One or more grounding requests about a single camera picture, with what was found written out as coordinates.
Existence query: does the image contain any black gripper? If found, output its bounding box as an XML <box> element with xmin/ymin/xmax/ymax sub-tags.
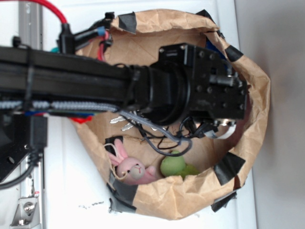
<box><xmin>178</xmin><ymin>116</ymin><xmax>237</xmax><ymax>140</ymax></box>

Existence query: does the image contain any silver key bunch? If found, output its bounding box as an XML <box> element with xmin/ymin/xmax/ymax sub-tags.
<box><xmin>109</xmin><ymin>112</ymin><xmax>167</xmax><ymax>134</ymax></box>

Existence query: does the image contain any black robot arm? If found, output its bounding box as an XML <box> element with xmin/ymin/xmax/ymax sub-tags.
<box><xmin>0</xmin><ymin>43</ymin><xmax>247</xmax><ymax>126</ymax></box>

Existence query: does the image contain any brown paper bag bin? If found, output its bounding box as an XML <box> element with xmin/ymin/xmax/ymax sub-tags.
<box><xmin>75</xmin><ymin>9</ymin><xmax>271</xmax><ymax>220</ymax></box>

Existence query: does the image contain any green plush toy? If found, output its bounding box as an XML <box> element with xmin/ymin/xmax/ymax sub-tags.
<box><xmin>160</xmin><ymin>150</ymin><xmax>200</xmax><ymax>179</ymax></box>

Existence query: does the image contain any blue sponge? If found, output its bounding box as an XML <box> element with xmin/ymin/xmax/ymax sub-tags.
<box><xmin>205</xmin><ymin>40</ymin><xmax>227</xmax><ymax>63</ymax></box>

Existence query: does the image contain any pink plush bunny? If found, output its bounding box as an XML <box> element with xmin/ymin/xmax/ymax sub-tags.
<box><xmin>104</xmin><ymin>139</ymin><xmax>157</xmax><ymax>185</ymax></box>

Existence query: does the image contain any white wrist camera ring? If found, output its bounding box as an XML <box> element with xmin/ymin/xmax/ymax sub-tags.
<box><xmin>204</xmin><ymin>125</ymin><xmax>237</xmax><ymax>139</ymax></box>

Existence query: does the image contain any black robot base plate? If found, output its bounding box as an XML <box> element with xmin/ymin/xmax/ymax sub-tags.
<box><xmin>0</xmin><ymin>114</ymin><xmax>32</xmax><ymax>183</ymax></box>

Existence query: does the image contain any metal corner bracket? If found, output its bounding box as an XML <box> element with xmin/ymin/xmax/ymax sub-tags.
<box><xmin>10</xmin><ymin>197</ymin><xmax>40</xmax><ymax>229</ymax></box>

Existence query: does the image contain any aluminium extrusion rail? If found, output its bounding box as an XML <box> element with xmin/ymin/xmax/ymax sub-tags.
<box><xmin>18</xmin><ymin>0</ymin><xmax>46</xmax><ymax>229</ymax></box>

